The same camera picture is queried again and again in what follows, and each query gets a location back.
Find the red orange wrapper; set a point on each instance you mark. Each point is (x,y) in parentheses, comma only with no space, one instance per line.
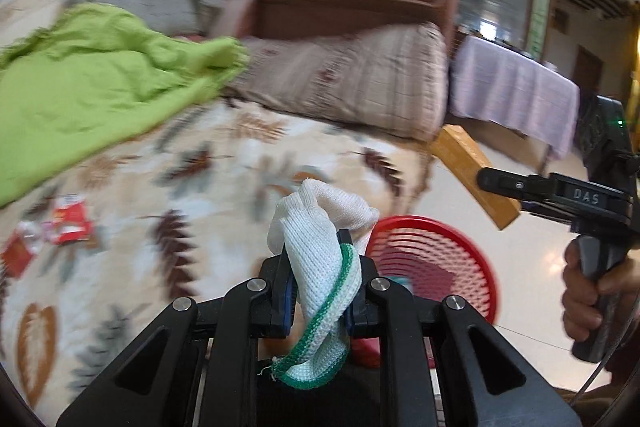
(20,254)

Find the person's right hand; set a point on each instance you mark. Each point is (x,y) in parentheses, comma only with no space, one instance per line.
(582,302)

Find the green quilt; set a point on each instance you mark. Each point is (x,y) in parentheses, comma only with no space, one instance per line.
(85,82)

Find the brown wooden door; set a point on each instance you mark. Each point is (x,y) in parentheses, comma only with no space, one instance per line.
(587,72)

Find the leaf printed blanket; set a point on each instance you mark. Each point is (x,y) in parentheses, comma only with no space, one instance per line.
(190,187)

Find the white knit glove green cuff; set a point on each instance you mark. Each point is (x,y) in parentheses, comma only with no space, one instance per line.
(315,247)

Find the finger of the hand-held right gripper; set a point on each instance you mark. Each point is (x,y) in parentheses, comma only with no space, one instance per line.
(510,183)
(545,211)

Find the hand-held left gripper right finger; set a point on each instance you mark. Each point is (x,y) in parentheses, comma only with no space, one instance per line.
(349,313)

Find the table with pink cloth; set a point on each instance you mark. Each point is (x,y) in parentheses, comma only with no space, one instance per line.
(510,82)

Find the red plastic basket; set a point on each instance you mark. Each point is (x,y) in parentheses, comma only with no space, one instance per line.
(440,267)

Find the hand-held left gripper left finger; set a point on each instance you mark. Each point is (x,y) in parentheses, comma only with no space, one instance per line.
(289,307)

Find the beige patterned pillow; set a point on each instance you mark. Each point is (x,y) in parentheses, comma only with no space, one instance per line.
(360,82)

